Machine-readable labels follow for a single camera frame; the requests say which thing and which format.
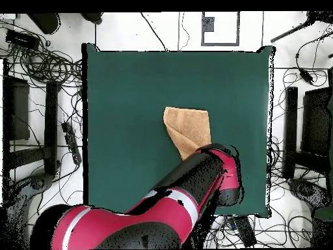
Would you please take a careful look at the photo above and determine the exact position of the orange terry towel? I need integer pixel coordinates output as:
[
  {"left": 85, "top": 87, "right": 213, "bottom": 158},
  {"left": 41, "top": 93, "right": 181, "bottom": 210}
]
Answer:
[{"left": 163, "top": 106, "right": 212, "bottom": 161}]

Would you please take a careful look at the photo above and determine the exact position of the dark green table cloth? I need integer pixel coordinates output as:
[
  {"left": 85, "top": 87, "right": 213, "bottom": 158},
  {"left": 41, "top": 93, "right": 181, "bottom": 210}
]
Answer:
[{"left": 81, "top": 42, "right": 276, "bottom": 219}]

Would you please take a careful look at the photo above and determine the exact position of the black power strip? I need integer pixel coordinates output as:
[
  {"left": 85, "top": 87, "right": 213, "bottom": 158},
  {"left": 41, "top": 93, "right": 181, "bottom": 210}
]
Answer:
[{"left": 61, "top": 121, "right": 83, "bottom": 165}]

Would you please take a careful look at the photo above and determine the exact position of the black metal stand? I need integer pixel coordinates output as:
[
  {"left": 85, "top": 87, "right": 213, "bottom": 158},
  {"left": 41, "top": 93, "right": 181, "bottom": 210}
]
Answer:
[
  {"left": 2, "top": 59, "right": 62, "bottom": 183},
  {"left": 282, "top": 85, "right": 333, "bottom": 180}
]

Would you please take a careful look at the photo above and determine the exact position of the black power brick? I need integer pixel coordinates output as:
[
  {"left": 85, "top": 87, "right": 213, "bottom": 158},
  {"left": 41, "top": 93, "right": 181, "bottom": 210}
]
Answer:
[{"left": 233, "top": 215, "right": 258, "bottom": 248}]

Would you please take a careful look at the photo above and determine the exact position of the person's dark shoe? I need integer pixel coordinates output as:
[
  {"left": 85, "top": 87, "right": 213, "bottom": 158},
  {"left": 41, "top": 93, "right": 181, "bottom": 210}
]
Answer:
[
  {"left": 27, "top": 12, "right": 61, "bottom": 35},
  {"left": 81, "top": 12, "right": 104, "bottom": 25}
]

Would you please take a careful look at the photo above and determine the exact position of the black power adapter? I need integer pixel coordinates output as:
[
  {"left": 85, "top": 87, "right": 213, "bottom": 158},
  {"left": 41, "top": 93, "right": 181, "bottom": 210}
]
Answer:
[{"left": 299, "top": 68, "right": 314, "bottom": 85}]

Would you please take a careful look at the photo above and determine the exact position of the black tripod leg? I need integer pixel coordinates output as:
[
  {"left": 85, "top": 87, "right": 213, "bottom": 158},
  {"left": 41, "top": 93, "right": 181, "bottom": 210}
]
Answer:
[{"left": 270, "top": 11, "right": 333, "bottom": 44}]

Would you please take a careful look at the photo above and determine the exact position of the black electronics box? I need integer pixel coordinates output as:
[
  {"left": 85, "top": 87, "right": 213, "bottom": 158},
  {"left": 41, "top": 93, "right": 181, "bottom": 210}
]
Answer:
[{"left": 5, "top": 28, "right": 40, "bottom": 51}]

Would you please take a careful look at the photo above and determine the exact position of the thin black cable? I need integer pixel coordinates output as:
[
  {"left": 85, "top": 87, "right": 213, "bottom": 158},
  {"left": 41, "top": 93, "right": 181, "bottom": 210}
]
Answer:
[{"left": 140, "top": 11, "right": 168, "bottom": 52}]

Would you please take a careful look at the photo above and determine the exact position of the grey square floor frame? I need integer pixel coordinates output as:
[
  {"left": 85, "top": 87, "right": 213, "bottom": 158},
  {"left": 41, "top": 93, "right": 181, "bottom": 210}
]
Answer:
[{"left": 200, "top": 11, "right": 240, "bottom": 47}]

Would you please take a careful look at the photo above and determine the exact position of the tangle of black cables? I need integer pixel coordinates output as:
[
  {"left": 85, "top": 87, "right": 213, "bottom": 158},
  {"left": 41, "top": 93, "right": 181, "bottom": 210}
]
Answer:
[{"left": 0, "top": 20, "right": 83, "bottom": 88}]

